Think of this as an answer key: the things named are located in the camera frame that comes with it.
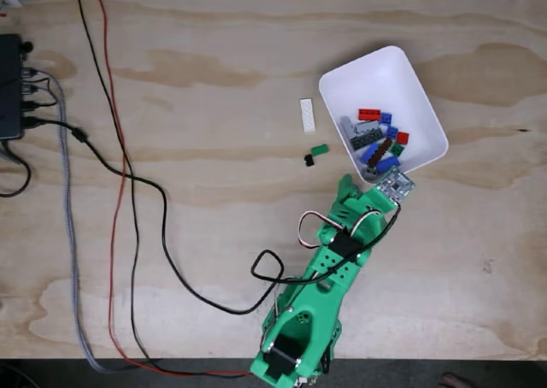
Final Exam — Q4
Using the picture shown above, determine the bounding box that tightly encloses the brown lego plate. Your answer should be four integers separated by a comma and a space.
368, 138, 395, 169

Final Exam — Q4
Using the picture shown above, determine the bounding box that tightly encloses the dark grey lego brick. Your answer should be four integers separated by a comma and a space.
349, 131, 384, 150

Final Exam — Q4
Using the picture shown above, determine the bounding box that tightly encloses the white lego brick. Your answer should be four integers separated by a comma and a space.
299, 97, 318, 132

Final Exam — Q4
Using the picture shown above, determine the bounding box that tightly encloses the white plastic bin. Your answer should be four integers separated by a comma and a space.
318, 44, 449, 186

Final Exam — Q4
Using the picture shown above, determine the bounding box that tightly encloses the person's foot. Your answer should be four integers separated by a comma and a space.
439, 371, 476, 388

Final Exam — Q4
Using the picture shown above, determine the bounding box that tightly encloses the black hub box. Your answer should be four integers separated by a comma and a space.
0, 32, 34, 141

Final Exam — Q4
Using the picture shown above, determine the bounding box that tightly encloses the camera circuit board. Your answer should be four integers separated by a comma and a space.
375, 168, 416, 204

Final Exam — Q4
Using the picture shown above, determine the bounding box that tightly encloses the white red servo wire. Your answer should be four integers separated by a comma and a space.
297, 210, 343, 249

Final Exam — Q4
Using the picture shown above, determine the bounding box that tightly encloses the thin black wire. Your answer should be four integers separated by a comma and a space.
70, 0, 257, 379

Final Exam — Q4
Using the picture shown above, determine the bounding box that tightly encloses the thick black cable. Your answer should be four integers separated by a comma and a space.
21, 116, 403, 316

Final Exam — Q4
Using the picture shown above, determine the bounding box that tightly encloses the grey braided cable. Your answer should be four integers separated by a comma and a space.
25, 68, 142, 374

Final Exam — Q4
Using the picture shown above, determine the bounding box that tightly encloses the thin black hub cable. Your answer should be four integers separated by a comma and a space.
23, 76, 59, 109

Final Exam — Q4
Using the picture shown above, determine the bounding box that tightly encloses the black cable loop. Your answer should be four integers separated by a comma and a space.
0, 142, 33, 199

